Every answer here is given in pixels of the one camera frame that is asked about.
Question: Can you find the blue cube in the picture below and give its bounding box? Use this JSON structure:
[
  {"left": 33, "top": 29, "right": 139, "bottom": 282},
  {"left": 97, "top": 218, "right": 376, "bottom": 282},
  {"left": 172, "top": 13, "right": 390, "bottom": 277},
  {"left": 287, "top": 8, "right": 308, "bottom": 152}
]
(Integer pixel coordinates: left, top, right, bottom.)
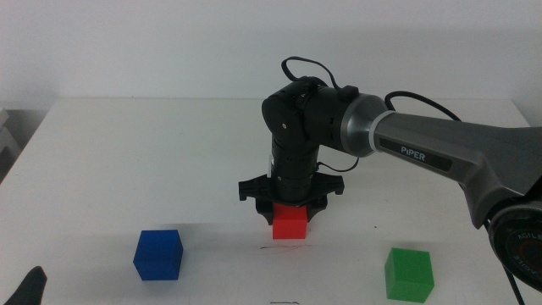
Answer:
[{"left": 132, "top": 229, "right": 185, "bottom": 281}]

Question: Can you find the thin black cable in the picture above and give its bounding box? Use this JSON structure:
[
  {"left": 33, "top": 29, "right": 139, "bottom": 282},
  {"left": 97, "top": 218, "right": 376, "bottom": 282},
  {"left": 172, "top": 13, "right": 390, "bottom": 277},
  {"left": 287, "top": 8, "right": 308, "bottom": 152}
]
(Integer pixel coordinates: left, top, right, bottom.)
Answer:
[{"left": 316, "top": 157, "right": 361, "bottom": 174}]

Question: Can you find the red cube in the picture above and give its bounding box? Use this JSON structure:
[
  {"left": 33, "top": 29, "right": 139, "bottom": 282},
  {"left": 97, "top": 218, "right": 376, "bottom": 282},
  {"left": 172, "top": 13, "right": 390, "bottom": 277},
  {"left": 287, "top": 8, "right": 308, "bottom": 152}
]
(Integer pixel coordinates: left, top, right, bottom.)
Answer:
[{"left": 272, "top": 202, "right": 307, "bottom": 241}]

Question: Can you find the green cube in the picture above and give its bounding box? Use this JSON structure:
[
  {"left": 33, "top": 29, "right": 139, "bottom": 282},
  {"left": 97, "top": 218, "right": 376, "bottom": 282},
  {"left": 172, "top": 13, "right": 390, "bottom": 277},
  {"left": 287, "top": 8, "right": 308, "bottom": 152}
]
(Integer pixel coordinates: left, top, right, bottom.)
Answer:
[{"left": 384, "top": 247, "right": 435, "bottom": 304}]

